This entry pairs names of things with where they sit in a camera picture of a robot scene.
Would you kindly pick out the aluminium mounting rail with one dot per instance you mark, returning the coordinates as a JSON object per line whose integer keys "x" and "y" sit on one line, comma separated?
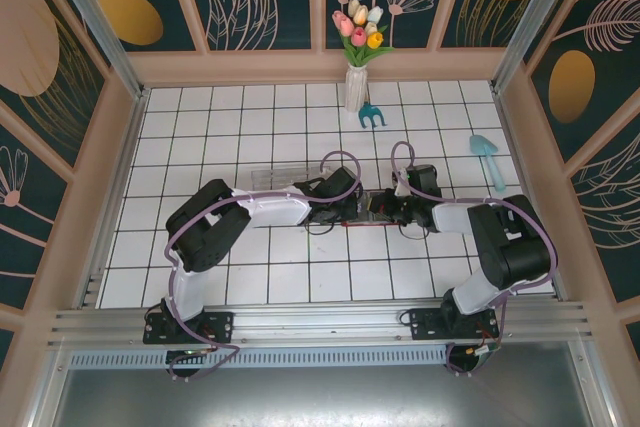
{"x": 320, "y": 324}

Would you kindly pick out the clear acrylic card holder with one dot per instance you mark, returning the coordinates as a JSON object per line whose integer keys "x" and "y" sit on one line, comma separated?
{"x": 275, "y": 178}

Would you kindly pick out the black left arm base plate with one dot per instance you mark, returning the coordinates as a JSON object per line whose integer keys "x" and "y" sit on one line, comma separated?
{"x": 215, "y": 327}

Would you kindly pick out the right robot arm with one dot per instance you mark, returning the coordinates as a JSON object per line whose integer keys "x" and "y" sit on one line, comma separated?
{"x": 510, "y": 242}

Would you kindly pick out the grey metal panel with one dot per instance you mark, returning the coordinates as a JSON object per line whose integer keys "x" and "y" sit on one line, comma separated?
{"x": 320, "y": 397}

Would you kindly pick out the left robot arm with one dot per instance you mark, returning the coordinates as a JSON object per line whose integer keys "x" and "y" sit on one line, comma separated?
{"x": 275, "y": 207}

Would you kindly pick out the artificial tulip bouquet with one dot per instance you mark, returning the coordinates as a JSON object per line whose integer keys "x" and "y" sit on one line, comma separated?
{"x": 359, "y": 37}

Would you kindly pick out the red case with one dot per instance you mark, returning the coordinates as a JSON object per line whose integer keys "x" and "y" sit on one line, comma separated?
{"x": 370, "y": 223}

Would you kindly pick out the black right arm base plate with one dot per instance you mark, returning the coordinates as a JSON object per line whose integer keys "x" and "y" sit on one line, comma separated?
{"x": 425, "y": 327}

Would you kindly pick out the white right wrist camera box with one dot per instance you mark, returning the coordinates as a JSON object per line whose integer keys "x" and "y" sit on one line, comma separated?
{"x": 401, "y": 188}

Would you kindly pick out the light blue toy shovel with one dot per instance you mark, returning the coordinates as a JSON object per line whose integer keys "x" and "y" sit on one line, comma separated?
{"x": 482, "y": 147}

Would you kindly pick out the white ribbed vase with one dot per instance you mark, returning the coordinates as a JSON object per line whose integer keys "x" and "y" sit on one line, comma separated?
{"x": 356, "y": 89}

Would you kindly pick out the teal toy rake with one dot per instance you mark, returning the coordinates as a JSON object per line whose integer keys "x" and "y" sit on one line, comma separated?
{"x": 370, "y": 114}

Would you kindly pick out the aluminium frame post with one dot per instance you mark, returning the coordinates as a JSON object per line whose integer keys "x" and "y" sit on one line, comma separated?
{"x": 100, "y": 32}
{"x": 535, "y": 12}

